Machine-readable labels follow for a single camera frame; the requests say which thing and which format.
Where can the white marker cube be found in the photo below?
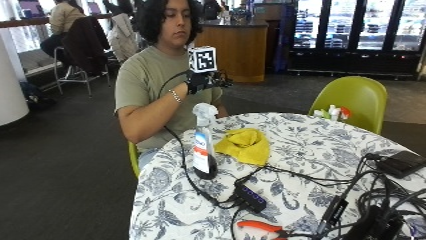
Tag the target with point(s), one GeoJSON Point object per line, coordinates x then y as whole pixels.
{"type": "Point", "coordinates": [203, 60]}

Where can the round wooden counter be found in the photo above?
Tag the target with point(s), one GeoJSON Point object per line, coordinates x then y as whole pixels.
{"type": "Point", "coordinates": [235, 50]}

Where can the the person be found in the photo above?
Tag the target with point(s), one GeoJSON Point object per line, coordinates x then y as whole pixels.
{"type": "Point", "coordinates": [147, 73]}

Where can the yellow cloth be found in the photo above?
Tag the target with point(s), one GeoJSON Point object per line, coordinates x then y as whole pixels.
{"type": "Point", "coordinates": [244, 146]}

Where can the clear spray bottle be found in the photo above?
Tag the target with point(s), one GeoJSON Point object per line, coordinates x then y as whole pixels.
{"type": "Point", "coordinates": [204, 156]}

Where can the green white bottle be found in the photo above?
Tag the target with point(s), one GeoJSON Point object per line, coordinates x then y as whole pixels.
{"type": "Point", "coordinates": [320, 114]}

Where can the grey jacket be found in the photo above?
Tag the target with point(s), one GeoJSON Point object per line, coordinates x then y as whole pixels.
{"type": "Point", "coordinates": [121, 36]}

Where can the orange trigger spray bottle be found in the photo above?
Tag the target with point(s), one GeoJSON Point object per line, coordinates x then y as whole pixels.
{"type": "Point", "coordinates": [345, 113]}

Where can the green plastic chair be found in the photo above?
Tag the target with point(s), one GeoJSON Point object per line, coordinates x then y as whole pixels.
{"type": "Point", "coordinates": [354, 96]}

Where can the green seat of person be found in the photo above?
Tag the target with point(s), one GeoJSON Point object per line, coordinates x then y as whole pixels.
{"type": "Point", "coordinates": [133, 160]}

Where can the glass door drinks fridge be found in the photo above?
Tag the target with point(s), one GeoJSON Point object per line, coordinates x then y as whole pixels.
{"type": "Point", "coordinates": [354, 33]}

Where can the dark jacket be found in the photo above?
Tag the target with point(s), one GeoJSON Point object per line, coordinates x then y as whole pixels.
{"type": "Point", "coordinates": [84, 46]}

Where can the black USB hub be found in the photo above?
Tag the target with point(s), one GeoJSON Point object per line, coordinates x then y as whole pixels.
{"type": "Point", "coordinates": [251, 198]}

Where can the grey cushioned bench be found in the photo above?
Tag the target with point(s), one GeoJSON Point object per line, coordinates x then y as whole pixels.
{"type": "Point", "coordinates": [38, 61]}

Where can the dark bag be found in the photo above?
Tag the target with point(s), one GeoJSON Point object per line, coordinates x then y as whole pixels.
{"type": "Point", "coordinates": [35, 96]}

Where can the flat black box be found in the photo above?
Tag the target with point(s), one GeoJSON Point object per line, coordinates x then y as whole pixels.
{"type": "Point", "coordinates": [401, 163]}

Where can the white round column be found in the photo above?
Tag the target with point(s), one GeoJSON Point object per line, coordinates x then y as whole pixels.
{"type": "Point", "coordinates": [11, 86]}

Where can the wooden bar ledge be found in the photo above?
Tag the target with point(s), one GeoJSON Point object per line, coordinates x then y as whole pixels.
{"type": "Point", "coordinates": [22, 22]}

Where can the metal frame stool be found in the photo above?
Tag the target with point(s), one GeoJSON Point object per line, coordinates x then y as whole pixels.
{"type": "Point", "coordinates": [84, 81]}

